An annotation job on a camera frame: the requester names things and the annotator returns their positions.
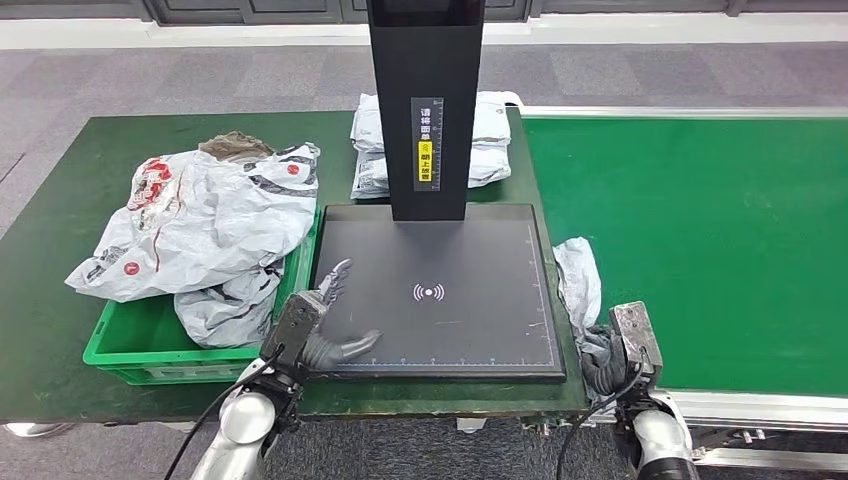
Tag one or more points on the dark cabinet doors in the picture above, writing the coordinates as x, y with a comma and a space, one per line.
298, 8

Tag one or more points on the grey parcel faded print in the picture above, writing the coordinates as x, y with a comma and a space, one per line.
580, 285

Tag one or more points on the black scanner base plate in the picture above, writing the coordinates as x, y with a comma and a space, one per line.
464, 331

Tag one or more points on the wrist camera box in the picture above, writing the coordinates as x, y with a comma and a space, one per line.
636, 338
291, 331

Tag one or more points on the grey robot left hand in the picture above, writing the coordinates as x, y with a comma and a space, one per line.
331, 354

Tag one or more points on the large grey parcel red print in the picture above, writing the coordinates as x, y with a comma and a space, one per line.
199, 225

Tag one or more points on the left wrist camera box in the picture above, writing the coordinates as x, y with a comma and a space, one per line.
291, 331

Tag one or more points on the black scanner column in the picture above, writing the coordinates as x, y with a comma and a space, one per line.
425, 53

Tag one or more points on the green plastic crate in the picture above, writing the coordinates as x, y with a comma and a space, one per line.
132, 358

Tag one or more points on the flat grey stacked parcel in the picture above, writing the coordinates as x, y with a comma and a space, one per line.
491, 124
368, 175

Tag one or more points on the green conveyor belt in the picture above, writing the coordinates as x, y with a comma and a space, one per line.
696, 232

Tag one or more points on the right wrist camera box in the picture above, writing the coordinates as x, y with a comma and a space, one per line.
636, 338

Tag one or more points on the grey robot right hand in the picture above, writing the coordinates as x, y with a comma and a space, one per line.
609, 374

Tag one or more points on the grey parcel black print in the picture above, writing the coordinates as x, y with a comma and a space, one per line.
222, 318

